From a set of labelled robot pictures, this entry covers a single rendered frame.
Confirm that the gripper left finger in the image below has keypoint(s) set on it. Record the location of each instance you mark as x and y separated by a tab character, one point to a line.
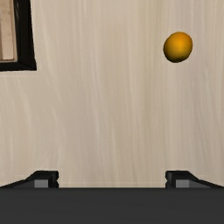
43	179

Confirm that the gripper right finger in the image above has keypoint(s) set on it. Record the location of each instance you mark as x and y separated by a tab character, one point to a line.
180	179

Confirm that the orange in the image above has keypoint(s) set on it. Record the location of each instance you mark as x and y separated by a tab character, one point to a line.
178	46

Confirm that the wooden box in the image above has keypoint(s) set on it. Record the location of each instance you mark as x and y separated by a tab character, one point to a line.
24	35

